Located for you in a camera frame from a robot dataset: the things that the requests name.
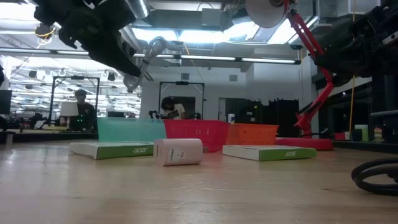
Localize black cable loop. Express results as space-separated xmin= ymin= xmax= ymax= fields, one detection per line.
xmin=351 ymin=157 xmax=398 ymax=196

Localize silver ventilation duct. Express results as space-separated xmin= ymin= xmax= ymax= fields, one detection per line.
xmin=119 ymin=0 xmax=169 ymax=94

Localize yellow cable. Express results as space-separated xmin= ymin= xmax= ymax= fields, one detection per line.
xmin=348 ymin=0 xmax=357 ymax=134

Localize standing person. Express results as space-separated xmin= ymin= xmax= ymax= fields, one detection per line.
xmin=60 ymin=89 xmax=97 ymax=131

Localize green white acer box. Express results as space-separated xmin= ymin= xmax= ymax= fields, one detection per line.
xmin=68 ymin=141 xmax=155 ymax=161
xmin=222 ymin=144 xmax=318 ymax=162

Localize black metal table frame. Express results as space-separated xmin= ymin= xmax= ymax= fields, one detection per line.
xmin=384 ymin=76 xmax=398 ymax=111

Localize background wooden table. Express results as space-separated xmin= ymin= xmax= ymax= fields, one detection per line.
xmin=0 ymin=129 xmax=98 ymax=144

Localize red plastic basket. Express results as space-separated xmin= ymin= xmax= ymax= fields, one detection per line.
xmin=164 ymin=119 xmax=230 ymax=153

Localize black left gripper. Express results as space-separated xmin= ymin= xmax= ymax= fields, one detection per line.
xmin=58 ymin=0 xmax=142 ymax=78

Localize long ceiling light bar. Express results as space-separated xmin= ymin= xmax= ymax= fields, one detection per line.
xmin=0 ymin=46 xmax=302 ymax=65

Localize black ceiling dome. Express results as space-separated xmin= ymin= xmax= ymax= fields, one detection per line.
xmin=34 ymin=23 xmax=57 ymax=41

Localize black equipment cabinets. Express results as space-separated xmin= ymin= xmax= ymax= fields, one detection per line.
xmin=218 ymin=98 xmax=300 ymax=138

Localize seated person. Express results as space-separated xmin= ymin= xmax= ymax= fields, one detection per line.
xmin=160 ymin=96 xmax=187 ymax=121

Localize dark monitor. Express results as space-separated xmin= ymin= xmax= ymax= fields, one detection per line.
xmin=0 ymin=90 xmax=12 ymax=115

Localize white lamp shade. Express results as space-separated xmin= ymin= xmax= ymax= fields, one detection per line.
xmin=60 ymin=101 xmax=79 ymax=118

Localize grey ceiling box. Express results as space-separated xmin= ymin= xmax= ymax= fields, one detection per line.
xmin=201 ymin=7 xmax=222 ymax=27

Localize pink white power adapter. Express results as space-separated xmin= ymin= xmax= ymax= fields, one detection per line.
xmin=153 ymin=138 xmax=208 ymax=167

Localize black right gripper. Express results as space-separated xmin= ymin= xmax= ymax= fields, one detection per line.
xmin=313 ymin=14 xmax=385 ymax=88

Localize orange plastic basket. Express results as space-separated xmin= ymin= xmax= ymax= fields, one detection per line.
xmin=226 ymin=123 xmax=280 ymax=146

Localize teal plastic bin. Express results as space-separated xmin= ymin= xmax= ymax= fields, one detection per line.
xmin=97 ymin=117 xmax=167 ymax=144

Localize grey metal bar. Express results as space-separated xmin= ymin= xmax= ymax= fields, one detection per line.
xmin=369 ymin=110 xmax=398 ymax=118

